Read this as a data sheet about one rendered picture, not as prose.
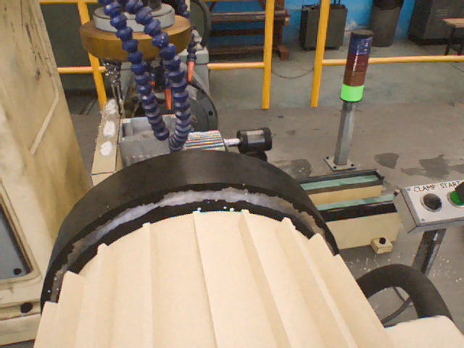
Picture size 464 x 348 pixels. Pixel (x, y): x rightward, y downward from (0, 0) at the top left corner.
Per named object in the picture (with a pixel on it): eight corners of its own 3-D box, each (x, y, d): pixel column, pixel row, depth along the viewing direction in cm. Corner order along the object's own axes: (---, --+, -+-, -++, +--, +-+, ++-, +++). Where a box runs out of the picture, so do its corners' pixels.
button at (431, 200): (423, 213, 66) (429, 209, 64) (416, 198, 67) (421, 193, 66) (439, 211, 66) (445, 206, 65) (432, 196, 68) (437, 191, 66)
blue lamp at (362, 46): (353, 56, 103) (356, 38, 101) (344, 49, 108) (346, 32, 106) (374, 54, 104) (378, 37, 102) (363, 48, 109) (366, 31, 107)
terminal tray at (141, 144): (125, 176, 73) (118, 143, 69) (126, 149, 81) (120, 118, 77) (188, 169, 75) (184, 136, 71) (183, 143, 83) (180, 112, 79)
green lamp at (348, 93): (345, 103, 111) (348, 88, 108) (336, 95, 116) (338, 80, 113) (365, 101, 112) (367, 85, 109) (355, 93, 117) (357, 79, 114)
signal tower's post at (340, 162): (333, 171, 123) (355, 36, 99) (322, 159, 129) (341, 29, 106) (356, 168, 124) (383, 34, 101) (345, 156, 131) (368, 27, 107)
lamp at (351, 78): (348, 88, 108) (350, 72, 106) (338, 80, 113) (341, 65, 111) (367, 85, 109) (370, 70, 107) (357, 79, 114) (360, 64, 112)
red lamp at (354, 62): (350, 72, 106) (353, 56, 103) (341, 65, 111) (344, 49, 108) (370, 70, 107) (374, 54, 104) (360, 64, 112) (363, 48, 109)
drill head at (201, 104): (127, 191, 96) (108, 96, 82) (130, 121, 129) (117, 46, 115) (225, 178, 100) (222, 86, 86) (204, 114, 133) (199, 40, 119)
